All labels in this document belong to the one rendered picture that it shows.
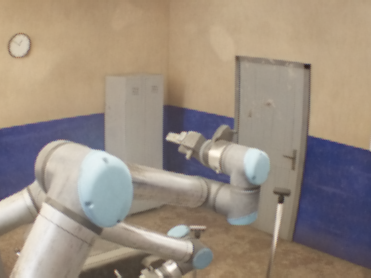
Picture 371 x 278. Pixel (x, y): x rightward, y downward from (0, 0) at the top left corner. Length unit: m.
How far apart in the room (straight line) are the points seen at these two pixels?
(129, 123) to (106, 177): 4.36
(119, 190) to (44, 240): 0.16
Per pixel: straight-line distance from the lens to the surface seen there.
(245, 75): 4.84
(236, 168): 1.07
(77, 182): 0.62
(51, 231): 0.63
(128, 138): 5.01
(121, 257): 1.75
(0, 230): 1.33
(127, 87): 4.89
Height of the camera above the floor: 2.22
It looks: 14 degrees down
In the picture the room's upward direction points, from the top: 1 degrees clockwise
